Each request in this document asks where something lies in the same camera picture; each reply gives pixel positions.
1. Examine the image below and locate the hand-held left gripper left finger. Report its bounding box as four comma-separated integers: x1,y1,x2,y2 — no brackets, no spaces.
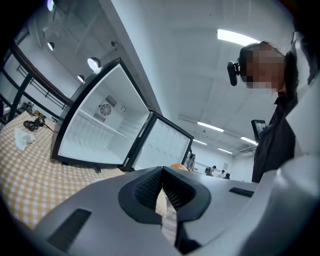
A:
34,165,181,256

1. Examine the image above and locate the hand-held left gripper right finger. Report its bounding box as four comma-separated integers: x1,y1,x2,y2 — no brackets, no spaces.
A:
162,166,259,256

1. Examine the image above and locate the black mini fridge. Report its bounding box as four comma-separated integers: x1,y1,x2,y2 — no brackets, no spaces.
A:
50,57,195,173

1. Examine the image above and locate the ceiling air vent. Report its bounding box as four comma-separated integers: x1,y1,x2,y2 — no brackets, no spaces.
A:
236,146,257,156

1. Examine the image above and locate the yellow white checkered tablecloth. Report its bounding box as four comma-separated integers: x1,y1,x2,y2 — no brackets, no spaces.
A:
0,111,169,230

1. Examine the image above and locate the person's black shirt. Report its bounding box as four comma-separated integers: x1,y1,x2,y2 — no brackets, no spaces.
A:
251,93,300,183

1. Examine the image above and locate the black monitor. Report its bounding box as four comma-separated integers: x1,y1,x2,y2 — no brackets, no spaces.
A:
250,119,267,140

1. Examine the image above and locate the crumpled white cloth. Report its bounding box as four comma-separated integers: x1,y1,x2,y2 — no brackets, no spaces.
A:
13,127,37,151

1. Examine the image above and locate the person's head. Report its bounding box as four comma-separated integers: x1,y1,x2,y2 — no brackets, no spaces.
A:
238,40,300,97

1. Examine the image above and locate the black railing with wooden handrail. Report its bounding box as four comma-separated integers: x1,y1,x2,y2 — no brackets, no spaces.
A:
0,41,72,126

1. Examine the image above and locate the coiled black cable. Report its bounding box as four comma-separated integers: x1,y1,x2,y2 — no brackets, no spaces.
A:
23,116,56,133

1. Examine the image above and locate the black head-worn camera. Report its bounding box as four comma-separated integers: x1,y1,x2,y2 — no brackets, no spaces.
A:
226,60,241,87

